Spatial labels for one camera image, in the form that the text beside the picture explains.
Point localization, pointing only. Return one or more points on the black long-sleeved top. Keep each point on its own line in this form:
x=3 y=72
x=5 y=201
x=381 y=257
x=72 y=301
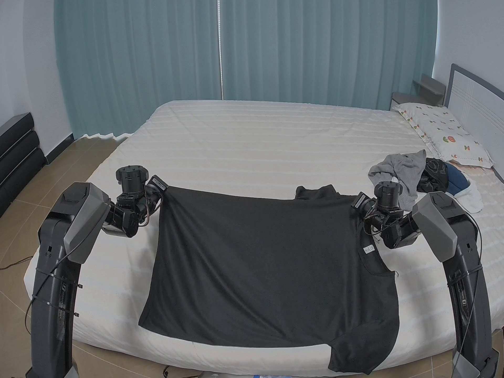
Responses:
x=256 y=270

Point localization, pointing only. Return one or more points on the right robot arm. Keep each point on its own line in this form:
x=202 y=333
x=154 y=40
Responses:
x=437 y=226

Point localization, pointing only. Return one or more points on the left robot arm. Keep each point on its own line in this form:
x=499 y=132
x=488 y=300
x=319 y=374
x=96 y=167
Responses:
x=74 y=219

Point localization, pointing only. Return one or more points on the bed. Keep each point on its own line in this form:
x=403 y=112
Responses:
x=256 y=144

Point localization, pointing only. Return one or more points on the grey garment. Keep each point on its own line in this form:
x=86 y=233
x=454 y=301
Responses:
x=405 y=167

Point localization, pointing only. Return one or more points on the blue-green curtain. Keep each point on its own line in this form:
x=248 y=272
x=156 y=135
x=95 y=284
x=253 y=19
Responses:
x=137 y=53
x=326 y=41

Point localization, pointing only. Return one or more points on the black patterned garment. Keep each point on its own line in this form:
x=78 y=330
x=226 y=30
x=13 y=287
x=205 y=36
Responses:
x=435 y=175

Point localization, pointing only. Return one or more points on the white printed pillow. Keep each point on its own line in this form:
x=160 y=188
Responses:
x=441 y=128

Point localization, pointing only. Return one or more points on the grey bedside table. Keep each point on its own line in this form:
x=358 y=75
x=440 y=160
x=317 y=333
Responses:
x=429 y=85

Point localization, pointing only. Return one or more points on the dark blue garment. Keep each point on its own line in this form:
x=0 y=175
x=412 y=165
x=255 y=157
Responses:
x=456 y=181

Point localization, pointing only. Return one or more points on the white garment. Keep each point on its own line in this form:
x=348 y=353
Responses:
x=472 y=201

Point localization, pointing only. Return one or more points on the black chest of drawers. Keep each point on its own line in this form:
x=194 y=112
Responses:
x=19 y=152

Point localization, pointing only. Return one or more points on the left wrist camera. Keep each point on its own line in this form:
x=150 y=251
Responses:
x=157 y=184

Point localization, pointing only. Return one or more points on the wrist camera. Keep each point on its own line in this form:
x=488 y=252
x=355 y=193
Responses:
x=360 y=202
x=157 y=184

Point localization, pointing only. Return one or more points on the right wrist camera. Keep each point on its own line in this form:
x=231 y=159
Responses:
x=360 y=202

